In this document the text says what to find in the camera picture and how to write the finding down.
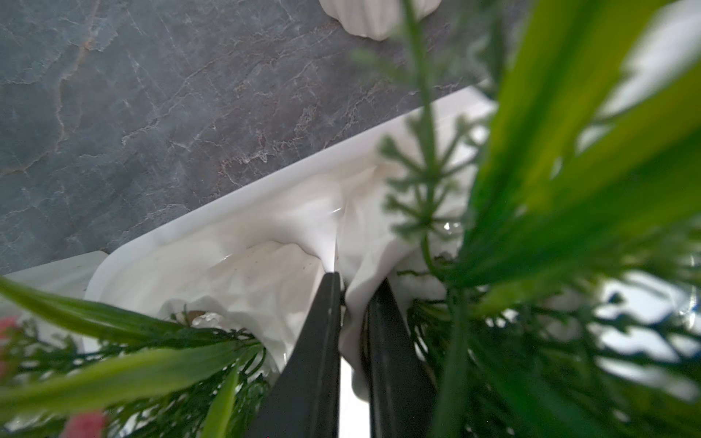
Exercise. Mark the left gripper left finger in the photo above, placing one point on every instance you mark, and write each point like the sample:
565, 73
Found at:
305, 400

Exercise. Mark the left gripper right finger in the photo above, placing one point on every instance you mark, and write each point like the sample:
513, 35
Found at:
401, 391

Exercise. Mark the white rectangular storage tray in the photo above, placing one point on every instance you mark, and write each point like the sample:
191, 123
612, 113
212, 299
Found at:
257, 255

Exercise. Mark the back ribbed pot plant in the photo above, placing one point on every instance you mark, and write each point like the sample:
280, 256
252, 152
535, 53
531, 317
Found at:
373, 19

